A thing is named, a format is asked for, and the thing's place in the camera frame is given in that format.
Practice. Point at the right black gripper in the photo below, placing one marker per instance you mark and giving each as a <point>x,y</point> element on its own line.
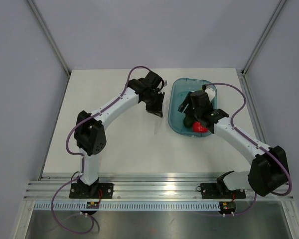
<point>187,100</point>

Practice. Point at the clear zip top bag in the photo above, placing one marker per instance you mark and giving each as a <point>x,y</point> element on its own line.
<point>159,121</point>

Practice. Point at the aluminium frame post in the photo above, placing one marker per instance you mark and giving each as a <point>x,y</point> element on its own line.
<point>264,35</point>
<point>47,34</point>

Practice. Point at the right small circuit board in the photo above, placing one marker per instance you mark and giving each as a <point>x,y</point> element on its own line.
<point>227,207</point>

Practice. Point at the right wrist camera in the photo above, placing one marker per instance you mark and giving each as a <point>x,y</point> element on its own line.
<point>211,93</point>

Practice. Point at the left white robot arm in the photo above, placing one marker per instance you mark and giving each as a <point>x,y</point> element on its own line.
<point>90,133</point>

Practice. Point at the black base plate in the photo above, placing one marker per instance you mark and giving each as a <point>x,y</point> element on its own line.
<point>210,191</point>
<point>107,190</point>

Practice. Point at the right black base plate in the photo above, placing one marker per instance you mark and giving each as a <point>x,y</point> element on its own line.
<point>210,191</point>

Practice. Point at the small circuit board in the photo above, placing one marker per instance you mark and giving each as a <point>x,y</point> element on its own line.
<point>227,207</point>
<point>92,205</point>

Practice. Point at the left small circuit board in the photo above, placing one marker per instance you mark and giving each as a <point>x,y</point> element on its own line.
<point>92,205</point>

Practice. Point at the right aluminium frame post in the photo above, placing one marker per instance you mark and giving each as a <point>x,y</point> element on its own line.
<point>264,35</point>

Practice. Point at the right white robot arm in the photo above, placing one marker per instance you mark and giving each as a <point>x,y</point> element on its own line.
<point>268,165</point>

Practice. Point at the aluminium mounting rail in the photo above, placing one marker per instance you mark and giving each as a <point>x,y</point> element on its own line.
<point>127,187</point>

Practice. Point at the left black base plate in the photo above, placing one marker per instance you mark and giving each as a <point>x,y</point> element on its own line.
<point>107,190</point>

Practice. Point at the dark green avocado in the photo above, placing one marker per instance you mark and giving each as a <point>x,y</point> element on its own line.
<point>188,121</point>

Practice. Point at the white slotted cable duct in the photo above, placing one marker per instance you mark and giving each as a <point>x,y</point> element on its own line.
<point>129,206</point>

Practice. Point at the left aluminium frame post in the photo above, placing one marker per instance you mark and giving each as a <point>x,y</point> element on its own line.
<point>47,34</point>

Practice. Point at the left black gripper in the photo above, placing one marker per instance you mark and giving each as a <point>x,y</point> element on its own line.
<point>157,109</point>

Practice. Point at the red apple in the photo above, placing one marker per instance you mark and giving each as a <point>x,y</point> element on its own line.
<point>198,128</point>

